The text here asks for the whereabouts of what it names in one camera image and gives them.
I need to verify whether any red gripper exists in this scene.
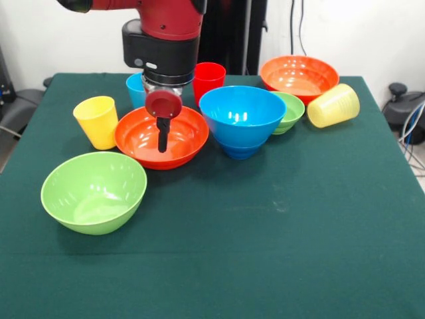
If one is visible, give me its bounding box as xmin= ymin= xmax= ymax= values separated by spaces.
xmin=145 ymin=89 xmax=183 ymax=154

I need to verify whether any orange bowl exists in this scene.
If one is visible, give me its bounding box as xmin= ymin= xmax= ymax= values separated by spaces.
xmin=114 ymin=105 xmax=210 ymax=171
xmin=260 ymin=55 xmax=340 ymax=106

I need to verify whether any large light blue bowl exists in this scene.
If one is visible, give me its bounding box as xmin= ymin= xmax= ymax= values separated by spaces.
xmin=199 ymin=85 xmax=287 ymax=150

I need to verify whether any small dark blue bowl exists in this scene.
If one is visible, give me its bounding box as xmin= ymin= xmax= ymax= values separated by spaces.
xmin=217 ymin=138 xmax=266 ymax=161

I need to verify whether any light blue cup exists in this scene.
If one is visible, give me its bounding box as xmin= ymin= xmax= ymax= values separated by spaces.
xmin=126 ymin=72 xmax=149 ymax=110

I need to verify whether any opaque yellow cup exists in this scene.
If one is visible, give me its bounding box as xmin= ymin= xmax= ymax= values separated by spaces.
xmin=72 ymin=96 xmax=120 ymax=151

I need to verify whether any red cup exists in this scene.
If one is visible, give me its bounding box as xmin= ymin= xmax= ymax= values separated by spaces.
xmin=192 ymin=62 xmax=227 ymax=108

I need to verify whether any large green bowl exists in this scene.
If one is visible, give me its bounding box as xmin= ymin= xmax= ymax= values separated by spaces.
xmin=40 ymin=152 xmax=148 ymax=236

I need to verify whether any small green bowl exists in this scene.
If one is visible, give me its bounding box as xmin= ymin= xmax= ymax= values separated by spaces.
xmin=270 ymin=92 xmax=305 ymax=136

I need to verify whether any dark green tablecloth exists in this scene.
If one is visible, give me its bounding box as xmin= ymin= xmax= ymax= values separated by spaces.
xmin=0 ymin=72 xmax=425 ymax=319

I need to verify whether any black chair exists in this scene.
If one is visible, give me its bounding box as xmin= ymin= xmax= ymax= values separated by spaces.
xmin=0 ymin=76 xmax=54 ymax=139

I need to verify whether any translucent yellow cup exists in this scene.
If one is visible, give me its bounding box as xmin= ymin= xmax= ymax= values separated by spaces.
xmin=306 ymin=83 xmax=361 ymax=129

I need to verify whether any black chair base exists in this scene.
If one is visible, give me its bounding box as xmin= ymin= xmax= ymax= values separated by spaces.
xmin=381 ymin=82 xmax=425 ymax=146

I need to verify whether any black wall cable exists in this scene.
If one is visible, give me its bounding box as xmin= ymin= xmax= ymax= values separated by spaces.
xmin=286 ymin=0 xmax=308 ymax=57

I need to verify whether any floor cable bundle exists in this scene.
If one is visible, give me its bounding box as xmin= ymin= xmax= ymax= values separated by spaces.
xmin=398 ymin=99 xmax=425 ymax=175

